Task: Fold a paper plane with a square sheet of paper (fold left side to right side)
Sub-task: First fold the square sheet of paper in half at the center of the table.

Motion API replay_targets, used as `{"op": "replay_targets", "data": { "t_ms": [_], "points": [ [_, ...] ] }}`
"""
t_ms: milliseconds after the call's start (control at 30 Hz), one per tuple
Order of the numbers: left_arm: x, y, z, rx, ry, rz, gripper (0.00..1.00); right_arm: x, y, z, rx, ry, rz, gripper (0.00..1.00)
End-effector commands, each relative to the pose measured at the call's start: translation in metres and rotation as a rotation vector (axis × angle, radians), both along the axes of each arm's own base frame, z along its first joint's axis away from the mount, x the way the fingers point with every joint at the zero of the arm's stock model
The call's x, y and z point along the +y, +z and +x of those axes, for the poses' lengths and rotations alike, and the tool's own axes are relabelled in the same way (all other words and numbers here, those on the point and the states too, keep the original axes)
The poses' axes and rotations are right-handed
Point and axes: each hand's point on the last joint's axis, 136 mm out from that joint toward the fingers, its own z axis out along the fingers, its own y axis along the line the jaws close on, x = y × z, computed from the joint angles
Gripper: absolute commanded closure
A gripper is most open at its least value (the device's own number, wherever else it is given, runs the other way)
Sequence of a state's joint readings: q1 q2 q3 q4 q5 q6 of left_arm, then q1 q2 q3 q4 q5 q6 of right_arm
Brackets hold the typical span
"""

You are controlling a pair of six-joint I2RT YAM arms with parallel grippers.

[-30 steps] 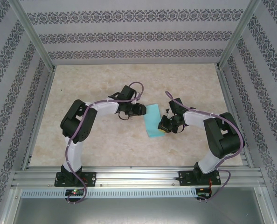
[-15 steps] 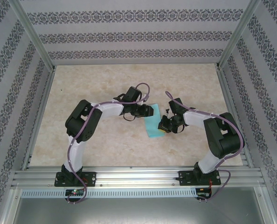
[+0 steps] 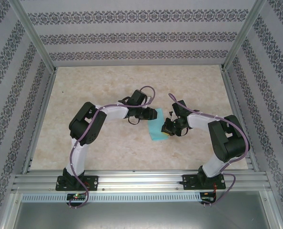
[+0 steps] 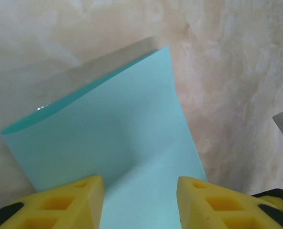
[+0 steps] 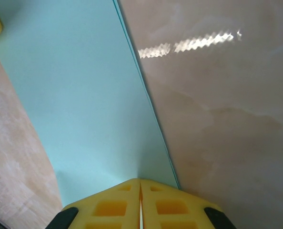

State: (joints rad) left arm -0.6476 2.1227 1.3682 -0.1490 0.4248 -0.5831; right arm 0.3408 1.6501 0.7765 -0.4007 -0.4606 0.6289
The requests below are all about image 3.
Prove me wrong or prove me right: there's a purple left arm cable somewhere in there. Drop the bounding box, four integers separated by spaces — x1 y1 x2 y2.
69 85 156 210

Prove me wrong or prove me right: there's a grey sheet metal tray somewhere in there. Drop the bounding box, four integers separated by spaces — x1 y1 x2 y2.
8 192 283 229

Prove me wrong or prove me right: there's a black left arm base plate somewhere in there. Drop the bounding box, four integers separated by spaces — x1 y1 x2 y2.
56 175 99 192

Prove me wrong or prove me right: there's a teal paper sheet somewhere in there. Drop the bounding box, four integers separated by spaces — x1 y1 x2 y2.
147 107 171 142

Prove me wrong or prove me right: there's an aluminium frame post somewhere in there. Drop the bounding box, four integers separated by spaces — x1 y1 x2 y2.
221 0 270 72
7 0 58 72

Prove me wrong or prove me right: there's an aluminium table side rail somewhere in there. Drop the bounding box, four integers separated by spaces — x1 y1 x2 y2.
221 68 260 172
21 68 59 175

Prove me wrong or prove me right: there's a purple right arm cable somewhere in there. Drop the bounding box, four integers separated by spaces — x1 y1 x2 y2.
167 93 251 208

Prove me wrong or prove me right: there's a slotted white cable duct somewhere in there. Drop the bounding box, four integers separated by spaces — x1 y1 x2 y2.
21 192 202 203

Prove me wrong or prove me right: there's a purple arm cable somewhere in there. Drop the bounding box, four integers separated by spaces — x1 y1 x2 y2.
167 93 251 208
69 85 156 210

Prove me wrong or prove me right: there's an aluminium mounting rail beam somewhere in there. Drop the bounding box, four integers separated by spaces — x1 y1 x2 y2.
11 169 272 193

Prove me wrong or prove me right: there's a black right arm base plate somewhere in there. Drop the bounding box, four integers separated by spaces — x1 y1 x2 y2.
182 174 227 191

